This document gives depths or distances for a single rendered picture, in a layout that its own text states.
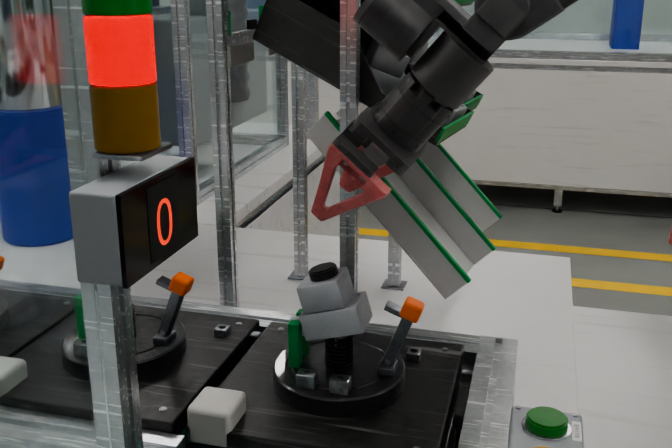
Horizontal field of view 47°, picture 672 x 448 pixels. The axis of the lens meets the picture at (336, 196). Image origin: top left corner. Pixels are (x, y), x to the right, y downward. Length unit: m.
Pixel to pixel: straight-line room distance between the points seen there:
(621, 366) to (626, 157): 3.57
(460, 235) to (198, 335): 0.39
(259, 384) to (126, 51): 0.41
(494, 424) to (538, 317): 0.49
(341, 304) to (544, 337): 0.51
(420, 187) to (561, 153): 3.59
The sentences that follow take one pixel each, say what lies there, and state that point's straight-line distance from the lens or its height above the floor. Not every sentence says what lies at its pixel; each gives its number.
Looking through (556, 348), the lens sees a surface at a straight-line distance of 1.19.
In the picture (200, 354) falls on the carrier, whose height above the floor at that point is 0.97.
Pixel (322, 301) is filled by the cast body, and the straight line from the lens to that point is 0.79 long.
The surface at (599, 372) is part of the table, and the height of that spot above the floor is 0.86.
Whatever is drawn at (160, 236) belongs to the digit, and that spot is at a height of 1.19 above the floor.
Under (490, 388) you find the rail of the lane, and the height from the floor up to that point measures 0.95.
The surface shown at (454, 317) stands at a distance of 1.26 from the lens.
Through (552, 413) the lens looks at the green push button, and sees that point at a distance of 0.82.
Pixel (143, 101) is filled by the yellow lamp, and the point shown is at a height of 1.30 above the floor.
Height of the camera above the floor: 1.39
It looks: 16 degrees down
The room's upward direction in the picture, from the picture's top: straight up
